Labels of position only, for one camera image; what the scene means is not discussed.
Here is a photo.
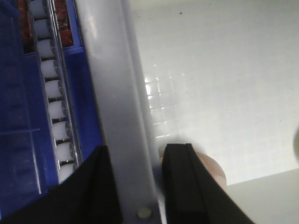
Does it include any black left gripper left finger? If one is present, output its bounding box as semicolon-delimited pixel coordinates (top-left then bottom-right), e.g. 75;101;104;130
1;146;123;224

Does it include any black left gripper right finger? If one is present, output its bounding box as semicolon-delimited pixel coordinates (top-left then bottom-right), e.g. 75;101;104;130
162;144;252;224

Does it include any pink round plush toy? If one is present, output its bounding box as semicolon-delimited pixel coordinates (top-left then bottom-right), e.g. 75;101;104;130
196;152;227;191

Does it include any white Totelife plastic crate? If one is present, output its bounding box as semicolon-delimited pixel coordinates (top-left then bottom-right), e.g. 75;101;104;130
75;0;299;224

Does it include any white roller track left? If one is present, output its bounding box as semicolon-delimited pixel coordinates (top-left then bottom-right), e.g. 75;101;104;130
27;0;82;183

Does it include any blue plastic bin left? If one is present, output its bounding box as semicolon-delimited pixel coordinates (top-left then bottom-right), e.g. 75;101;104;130
0;0;103;218

